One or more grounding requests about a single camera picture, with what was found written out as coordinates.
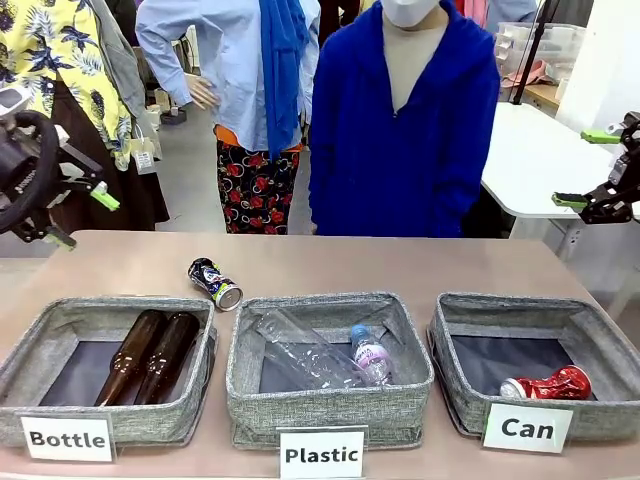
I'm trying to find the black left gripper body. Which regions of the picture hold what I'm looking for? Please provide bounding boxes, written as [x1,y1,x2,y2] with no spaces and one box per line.
[0,119,66,239]

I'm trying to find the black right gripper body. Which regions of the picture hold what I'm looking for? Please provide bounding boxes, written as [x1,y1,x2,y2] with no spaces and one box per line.
[606,142,640,202]

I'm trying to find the brown glass bottle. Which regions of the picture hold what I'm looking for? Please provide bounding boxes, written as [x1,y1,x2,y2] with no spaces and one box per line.
[133,311,202,407]
[94,309,169,408]

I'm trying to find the crushed red can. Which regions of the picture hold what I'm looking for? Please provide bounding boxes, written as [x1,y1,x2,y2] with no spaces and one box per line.
[499,364,594,401]

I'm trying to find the large clear plastic bottle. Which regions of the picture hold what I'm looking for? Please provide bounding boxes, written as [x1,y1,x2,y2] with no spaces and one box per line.
[255,309,377,391]

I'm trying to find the small pink label water bottle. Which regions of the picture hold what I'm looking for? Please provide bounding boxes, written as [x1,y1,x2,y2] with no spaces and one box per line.
[349,323,395,387]

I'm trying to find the crushed dark blue can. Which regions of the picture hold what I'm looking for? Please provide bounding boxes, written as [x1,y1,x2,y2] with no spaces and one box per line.
[187,257,245,313]

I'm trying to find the grey basket labelled Bottle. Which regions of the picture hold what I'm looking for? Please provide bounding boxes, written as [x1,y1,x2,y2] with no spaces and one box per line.
[0,294,219,448]

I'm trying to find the white Can sign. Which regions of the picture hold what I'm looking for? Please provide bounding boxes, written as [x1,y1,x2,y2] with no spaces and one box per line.
[481,402,575,454]

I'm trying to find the grey basket labelled Can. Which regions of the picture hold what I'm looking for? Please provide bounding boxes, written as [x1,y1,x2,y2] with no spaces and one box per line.
[425,292,640,443]

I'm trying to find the grey basket labelled Plastic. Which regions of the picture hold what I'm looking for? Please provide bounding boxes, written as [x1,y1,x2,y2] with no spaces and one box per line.
[225,290,436,451]

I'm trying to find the dark brown skirt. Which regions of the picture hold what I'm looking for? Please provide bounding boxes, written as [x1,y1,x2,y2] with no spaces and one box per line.
[47,79,171,235]

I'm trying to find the paper price tag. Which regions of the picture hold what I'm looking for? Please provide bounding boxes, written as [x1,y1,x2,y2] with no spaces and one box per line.
[129,137,159,176]

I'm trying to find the white side table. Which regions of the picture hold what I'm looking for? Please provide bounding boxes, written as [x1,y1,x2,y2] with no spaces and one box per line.
[478,101,640,321]

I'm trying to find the wooden desk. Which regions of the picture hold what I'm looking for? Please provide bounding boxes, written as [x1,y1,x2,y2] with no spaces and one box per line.
[519,83,562,119]

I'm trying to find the pink cloth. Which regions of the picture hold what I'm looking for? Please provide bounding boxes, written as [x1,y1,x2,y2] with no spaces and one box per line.
[499,59,557,90]

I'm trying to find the black stand pole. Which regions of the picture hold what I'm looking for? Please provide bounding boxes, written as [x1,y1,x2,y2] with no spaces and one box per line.
[511,0,557,106]

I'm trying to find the clear plastic storage box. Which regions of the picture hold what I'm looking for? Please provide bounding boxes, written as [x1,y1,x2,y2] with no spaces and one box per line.
[493,21,587,84]

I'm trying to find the yellow floral shirt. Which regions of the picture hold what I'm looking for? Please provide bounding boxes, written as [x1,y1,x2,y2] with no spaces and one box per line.
[0,0,134,173]

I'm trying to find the grey cardigan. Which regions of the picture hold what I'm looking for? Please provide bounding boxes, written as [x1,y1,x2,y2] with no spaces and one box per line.
[89,0,164,162]

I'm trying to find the beige mannequin hand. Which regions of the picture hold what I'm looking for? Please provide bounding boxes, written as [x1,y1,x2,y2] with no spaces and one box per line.
[182,72,222,112]

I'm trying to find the red floral black trousers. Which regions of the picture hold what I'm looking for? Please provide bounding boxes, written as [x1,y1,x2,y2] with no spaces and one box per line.
[215,138,302,236]

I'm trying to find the light blue mannequin shirt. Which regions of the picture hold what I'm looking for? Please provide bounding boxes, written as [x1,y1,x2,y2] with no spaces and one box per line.
[134,0,322,154]

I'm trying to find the person in blue hoodie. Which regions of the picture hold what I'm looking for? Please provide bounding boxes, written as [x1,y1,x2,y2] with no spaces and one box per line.
[307,0,502,239]

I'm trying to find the white Bottle sign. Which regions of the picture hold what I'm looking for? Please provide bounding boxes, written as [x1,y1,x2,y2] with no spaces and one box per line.
[19,414,116,463]

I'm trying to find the blue scarf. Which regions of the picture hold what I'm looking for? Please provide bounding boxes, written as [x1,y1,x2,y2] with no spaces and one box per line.
[258,0,310,162]

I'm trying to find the white face mask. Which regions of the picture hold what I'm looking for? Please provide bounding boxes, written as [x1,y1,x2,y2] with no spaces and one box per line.
[380,0,441,28]

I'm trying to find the white Plastic sign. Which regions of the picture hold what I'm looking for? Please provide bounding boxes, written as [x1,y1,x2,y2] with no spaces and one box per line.
[277,426,369,480]

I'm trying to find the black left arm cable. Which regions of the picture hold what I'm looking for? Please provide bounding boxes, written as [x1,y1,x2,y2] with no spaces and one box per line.
[0,110,62,235]

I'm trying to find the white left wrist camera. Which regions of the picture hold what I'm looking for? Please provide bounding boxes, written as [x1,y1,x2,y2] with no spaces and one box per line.
[0,86,32,120]

